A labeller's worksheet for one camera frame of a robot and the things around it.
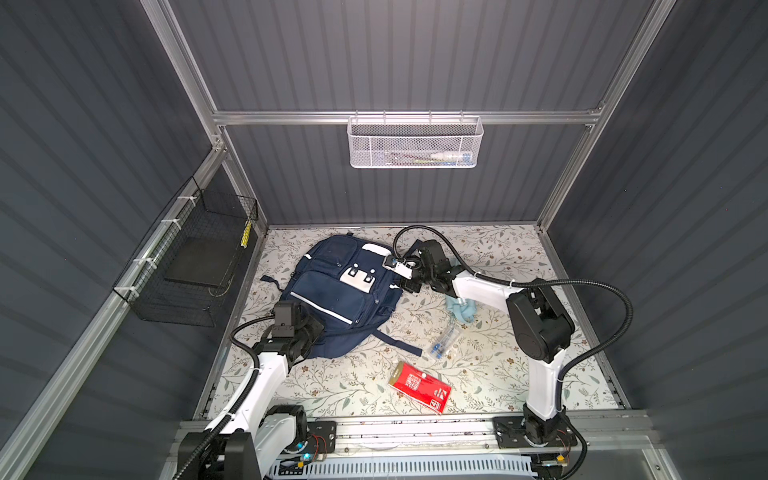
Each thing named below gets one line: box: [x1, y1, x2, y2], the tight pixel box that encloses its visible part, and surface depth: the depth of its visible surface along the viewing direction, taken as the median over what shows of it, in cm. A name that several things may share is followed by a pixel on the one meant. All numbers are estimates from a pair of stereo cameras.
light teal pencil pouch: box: [445, 294, 477, 323], surface depth 93 cm
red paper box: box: [388, 361, 452, 415], surface depth 83 cm
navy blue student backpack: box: [261, 233, 423, 359], surface depth 95 cm
